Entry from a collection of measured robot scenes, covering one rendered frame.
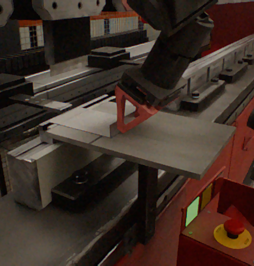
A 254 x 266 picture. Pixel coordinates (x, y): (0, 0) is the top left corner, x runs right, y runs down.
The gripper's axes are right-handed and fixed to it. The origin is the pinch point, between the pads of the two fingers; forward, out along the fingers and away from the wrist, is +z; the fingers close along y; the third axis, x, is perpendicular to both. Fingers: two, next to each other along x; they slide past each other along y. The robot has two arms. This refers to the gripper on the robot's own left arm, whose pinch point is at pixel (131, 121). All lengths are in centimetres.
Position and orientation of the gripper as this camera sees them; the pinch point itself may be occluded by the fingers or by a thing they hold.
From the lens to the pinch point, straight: 53.4
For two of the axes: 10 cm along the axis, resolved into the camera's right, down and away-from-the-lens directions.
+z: -4.2, 6.9, 5.9
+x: 7.5, 6.3, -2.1
